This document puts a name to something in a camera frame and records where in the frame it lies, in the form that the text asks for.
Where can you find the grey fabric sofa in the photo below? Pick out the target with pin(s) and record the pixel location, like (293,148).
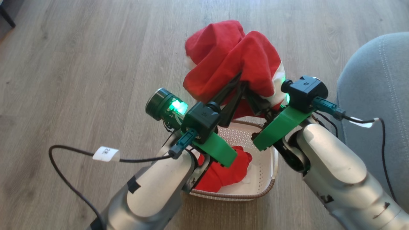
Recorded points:
(377,105)

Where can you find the red white santa garment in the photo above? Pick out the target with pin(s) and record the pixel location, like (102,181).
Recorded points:
(223,54)

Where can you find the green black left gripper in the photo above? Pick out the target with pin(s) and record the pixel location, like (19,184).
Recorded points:
(159,103)

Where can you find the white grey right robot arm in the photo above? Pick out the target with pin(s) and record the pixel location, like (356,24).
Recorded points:
(338,169)

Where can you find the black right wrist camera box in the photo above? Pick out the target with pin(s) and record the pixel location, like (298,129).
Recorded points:
(303,92)

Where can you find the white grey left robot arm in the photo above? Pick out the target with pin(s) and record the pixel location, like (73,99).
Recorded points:
(153,188)

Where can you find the white plastic laundry basket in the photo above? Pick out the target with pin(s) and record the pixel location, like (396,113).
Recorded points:
(260,159)

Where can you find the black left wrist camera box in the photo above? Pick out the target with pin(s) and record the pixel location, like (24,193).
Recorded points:
(201,123)

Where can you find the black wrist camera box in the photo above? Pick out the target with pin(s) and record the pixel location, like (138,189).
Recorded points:
(303,92)
(201,123)

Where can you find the dark furniture leg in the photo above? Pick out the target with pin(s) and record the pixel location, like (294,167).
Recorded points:
(8,17)

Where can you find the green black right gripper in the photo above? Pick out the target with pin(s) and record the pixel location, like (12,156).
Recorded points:
(281,124)

